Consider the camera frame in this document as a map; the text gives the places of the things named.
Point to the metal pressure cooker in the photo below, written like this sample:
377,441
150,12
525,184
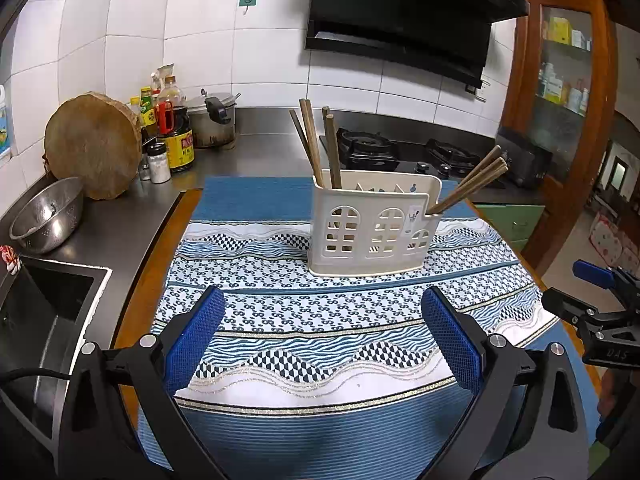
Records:
215,125

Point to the wooden glass door cabinet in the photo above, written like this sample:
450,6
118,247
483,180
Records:
605,110

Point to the wall poster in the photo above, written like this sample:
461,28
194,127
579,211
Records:
4,125

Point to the metal colander bowl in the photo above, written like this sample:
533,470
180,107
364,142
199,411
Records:
47,215

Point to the person's right hand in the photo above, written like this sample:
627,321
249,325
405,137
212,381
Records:
609,395

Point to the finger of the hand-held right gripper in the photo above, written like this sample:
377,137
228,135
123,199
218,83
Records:
565,305
590,271

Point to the small yellow cap bottle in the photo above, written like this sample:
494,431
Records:
135,107

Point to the green label sauce bottle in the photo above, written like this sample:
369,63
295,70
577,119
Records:
147,110

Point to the green cabinet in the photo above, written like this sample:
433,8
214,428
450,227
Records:
510,222

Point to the black gas stove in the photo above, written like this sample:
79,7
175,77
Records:
370,152

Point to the blue patterned table mat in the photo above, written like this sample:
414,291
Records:
310,310

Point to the red white scrubber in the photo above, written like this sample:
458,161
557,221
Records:
9,259

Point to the floral patterned bag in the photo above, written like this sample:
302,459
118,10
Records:
612,240

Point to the black range hood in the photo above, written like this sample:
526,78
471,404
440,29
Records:
400,15

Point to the white seasoning shaker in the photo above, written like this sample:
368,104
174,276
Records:
159,165

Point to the round wooden cutting board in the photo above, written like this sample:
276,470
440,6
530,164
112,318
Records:
92,145

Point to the steel kitchen sink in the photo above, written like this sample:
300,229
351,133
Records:
45,310

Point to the large soy sauce bottle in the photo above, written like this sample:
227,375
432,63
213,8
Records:
177,145

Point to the white plastic utensil holder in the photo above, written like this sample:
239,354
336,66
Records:
370,230

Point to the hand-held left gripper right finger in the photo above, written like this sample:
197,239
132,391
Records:
450,340

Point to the clear food packet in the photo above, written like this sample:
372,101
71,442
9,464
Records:
165,77

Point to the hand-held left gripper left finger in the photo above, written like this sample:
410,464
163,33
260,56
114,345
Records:
200,330

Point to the small dark seasoning shaker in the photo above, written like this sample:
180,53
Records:
144,167

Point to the black countertop appliance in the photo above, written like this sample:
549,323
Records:
522,160

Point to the yellow box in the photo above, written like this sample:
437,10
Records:
560,30

